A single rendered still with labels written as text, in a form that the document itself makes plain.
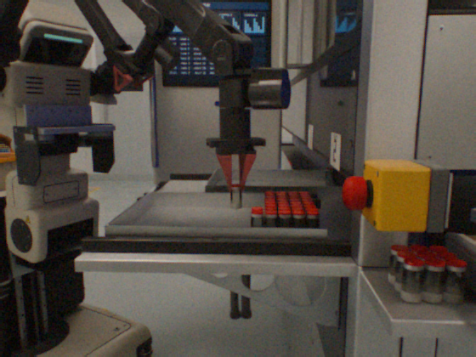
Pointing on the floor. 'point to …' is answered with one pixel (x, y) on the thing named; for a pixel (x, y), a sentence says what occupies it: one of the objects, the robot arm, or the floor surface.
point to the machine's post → (382, 148)
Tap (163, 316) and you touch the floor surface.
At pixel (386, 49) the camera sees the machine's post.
